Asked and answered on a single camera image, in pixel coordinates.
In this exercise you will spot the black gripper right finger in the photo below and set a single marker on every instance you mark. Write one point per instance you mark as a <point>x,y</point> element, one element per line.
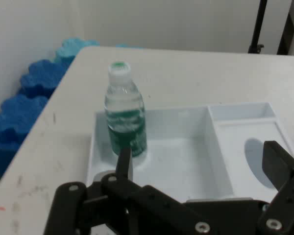
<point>284,186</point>

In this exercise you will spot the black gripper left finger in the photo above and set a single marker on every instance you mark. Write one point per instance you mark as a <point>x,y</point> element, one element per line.
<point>137,205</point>

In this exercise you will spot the water bottle green-dot cap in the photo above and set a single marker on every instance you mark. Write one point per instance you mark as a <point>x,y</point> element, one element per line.
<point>126,110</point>

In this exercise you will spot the white and blue cardboard box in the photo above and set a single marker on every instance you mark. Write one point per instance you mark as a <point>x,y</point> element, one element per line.
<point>186,156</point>

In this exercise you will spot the dark blue foam mat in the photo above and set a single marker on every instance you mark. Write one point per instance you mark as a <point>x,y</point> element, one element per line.
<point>42,77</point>
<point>14,122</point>

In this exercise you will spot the light blue foam mat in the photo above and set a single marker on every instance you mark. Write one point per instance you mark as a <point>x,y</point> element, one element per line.
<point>72,50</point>
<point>126,45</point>

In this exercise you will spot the black tripod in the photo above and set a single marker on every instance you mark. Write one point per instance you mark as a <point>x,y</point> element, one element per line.
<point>258,24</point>

